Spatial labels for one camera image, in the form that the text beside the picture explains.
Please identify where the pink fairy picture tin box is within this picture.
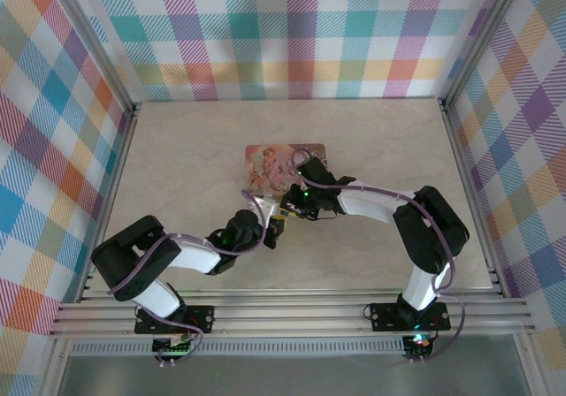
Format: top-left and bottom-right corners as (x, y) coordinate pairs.
(244, 142), (328, 198)

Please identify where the grey metal panel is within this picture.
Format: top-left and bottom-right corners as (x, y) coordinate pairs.
(57, 354), (532, 396)

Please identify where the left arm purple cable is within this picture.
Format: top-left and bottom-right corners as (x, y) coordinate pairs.
(105, 187), (273, 364)

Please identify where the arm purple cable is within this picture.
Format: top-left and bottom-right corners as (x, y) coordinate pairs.
(105, 187), (273, 364)
(289, 147), (465, 362)

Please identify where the aluminium mounting rail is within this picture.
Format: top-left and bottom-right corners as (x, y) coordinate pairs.
(48, 296), (536, 339)

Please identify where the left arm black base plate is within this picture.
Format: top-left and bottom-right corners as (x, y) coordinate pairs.
(134, 303), (216, 336)

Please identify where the grey slotted cable duct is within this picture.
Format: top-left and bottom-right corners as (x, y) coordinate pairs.
(70, 341), (408, 355)

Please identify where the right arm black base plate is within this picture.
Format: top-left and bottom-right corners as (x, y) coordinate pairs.
(369, 301), (452, 331)

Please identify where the aluminium side rail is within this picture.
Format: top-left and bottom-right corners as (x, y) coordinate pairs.
(440, 99), (509, 300)
(74, 103), (142, 304)

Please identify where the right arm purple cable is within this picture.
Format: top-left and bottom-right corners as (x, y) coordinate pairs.
(289, 147), (465, 362)

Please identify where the aluminium corner post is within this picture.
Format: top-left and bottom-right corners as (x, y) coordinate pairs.
(437, 0), (532, 114)
(43, 0), (143, 121)

